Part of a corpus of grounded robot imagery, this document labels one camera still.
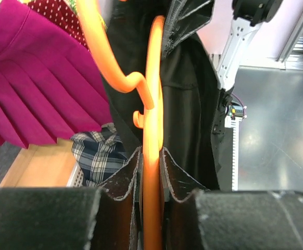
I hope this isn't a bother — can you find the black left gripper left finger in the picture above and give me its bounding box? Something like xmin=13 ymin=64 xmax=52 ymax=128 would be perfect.
xmin=0 ymin=148 xmax=142 ymax=249

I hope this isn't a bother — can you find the white perforated basket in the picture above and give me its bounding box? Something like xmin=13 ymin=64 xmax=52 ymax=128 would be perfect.
xmin=66 ymin=163 xmax=83 ymax=188

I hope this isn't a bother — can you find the red polka dot skirt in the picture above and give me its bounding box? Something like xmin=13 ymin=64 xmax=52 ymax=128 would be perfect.
xmin=27 ymin=0 xmax=89 ymax=50

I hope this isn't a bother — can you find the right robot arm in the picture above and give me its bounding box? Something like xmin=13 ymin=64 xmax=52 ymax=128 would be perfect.
xmin=161 ymin=1 xmax=282 ymax=91

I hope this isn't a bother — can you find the black pleated skirt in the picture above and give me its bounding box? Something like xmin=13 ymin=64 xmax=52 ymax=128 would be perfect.
xmin=106 ymin=1 xmax=220 ymax=190

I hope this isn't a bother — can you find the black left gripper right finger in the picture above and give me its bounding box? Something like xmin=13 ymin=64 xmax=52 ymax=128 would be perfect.
xmin=160 ymin=148 xmax=303 ymax=249

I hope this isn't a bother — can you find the magenta skirt grey lining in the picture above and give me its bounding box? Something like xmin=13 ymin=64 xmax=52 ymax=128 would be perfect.
xmin=0 ymin=1 xmax=112 ymax=148

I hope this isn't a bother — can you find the wooden clothes rack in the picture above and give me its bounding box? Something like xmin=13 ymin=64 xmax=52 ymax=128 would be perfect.
xmin=0 ymin=139 xmax=75 ymax=188

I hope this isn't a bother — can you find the navy plaid skirt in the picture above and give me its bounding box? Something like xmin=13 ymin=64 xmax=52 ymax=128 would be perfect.
xmin=71 ymin=123 xmax=128 ymax=186

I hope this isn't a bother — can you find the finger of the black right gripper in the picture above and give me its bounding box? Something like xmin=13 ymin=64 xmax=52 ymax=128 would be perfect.
xmin=163 ymin=0 xmax=214 ymax=57

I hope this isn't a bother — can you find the white cable duct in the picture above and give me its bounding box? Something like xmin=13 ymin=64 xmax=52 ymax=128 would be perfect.
xmin=225 ymin=117 xmax=241 ymax=191

